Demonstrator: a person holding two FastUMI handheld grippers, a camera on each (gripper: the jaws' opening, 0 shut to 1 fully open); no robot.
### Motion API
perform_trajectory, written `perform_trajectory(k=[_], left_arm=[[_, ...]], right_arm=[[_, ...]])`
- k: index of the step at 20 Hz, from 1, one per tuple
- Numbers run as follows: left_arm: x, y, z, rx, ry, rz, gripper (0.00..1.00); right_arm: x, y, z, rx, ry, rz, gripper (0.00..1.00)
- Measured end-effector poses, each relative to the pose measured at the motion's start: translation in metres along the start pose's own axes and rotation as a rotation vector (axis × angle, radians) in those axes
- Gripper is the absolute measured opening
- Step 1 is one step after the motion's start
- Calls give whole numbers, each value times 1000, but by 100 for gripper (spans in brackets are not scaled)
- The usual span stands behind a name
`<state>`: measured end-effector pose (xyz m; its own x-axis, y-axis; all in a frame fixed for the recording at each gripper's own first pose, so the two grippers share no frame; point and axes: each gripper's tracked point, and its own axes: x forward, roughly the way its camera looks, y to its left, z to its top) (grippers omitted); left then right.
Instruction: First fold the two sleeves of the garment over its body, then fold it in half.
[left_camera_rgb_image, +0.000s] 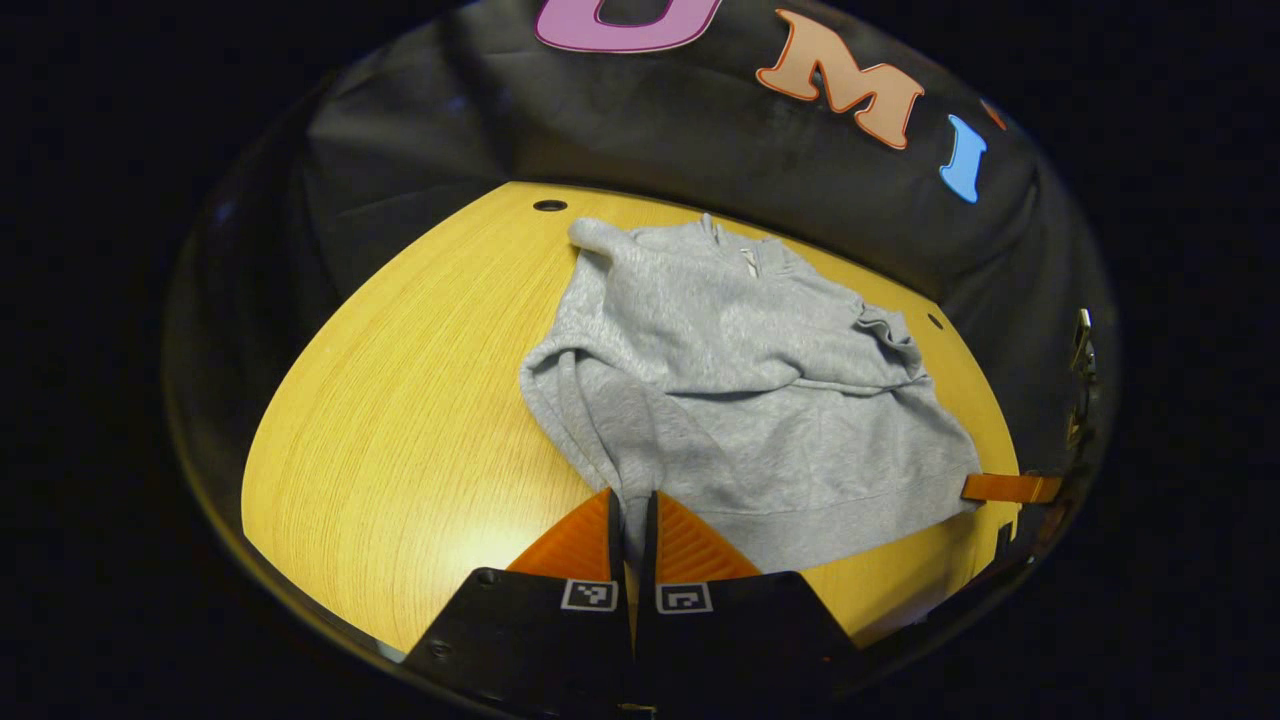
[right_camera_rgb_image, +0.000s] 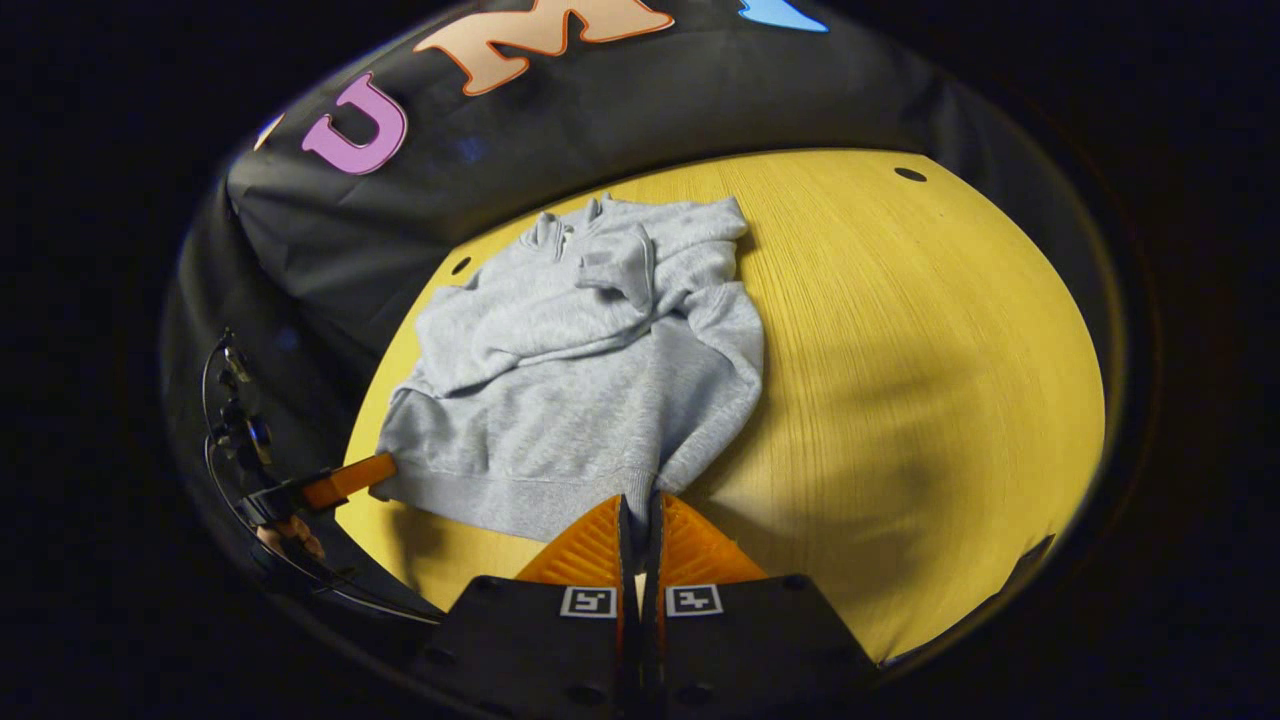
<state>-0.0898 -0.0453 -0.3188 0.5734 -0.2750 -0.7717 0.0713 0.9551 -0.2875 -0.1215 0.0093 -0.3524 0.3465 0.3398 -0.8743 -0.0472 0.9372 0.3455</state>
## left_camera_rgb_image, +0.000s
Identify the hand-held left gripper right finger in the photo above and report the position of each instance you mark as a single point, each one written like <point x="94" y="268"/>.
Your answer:
<point x="648" y="560"/>

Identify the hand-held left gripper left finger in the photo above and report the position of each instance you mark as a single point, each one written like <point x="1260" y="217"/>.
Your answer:
<point x="615" y="560"/>

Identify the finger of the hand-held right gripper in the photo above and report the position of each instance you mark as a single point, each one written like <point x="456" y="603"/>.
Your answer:
<point x="1010" y="488"/>

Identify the grey sweatshirt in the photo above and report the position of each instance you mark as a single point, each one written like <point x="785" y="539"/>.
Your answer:
<point x="750" y="400"/>

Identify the black backdrop cloth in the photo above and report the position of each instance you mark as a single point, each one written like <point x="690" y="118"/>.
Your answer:
<point x="700" y="130"/>

